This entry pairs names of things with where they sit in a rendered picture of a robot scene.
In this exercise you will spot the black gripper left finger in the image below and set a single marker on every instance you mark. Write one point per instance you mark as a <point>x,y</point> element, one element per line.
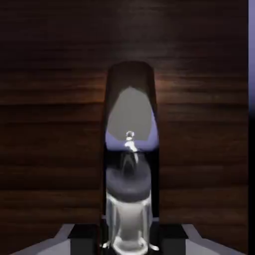
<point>79,241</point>

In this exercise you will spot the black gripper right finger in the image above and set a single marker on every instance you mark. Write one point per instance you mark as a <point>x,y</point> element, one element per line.
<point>179,241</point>

